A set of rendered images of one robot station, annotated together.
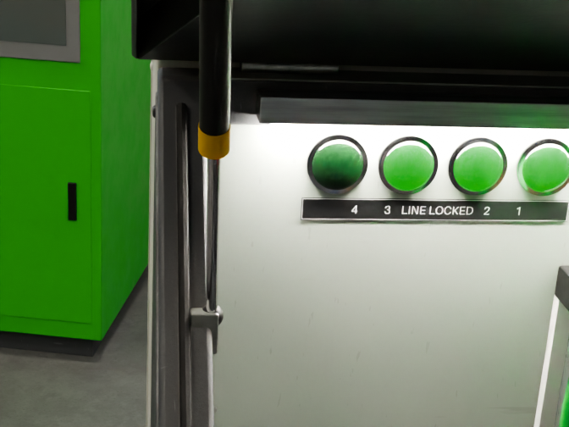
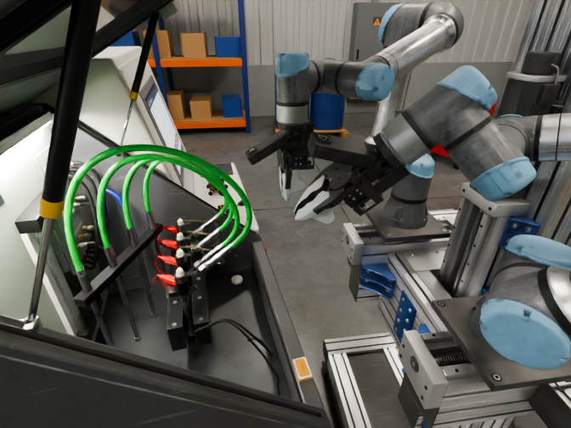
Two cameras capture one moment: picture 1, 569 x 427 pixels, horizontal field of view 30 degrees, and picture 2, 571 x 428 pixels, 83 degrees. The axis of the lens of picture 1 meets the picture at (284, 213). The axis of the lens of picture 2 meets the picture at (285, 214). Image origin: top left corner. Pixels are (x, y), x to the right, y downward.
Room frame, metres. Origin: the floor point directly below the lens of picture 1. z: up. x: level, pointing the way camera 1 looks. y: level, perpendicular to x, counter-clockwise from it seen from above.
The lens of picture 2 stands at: (0.42, 0.35, 1.61)
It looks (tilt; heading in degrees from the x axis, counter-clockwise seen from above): 30 degrees down; 263
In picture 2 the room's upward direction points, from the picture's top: straight up
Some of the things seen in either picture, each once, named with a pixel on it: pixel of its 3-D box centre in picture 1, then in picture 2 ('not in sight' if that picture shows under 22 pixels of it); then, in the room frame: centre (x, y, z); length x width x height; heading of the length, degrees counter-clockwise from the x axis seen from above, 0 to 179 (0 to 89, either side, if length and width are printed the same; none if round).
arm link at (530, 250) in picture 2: not in sight; (534, 273); (-0.12, -0.07, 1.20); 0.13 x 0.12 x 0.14; 44
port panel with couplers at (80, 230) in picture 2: not in sight; (72, 204); (0.89, -0.48, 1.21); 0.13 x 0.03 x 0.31; 98
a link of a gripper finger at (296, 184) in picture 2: not in sight; (294, 186); (0.30, -0.43, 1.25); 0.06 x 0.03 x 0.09; 9
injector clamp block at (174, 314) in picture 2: not in sight; (190, 299); (0.61, -0.40, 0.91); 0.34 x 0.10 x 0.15; 98
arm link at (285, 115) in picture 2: not in sight; (291, 113); (0.30, -0.45, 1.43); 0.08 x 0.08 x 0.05
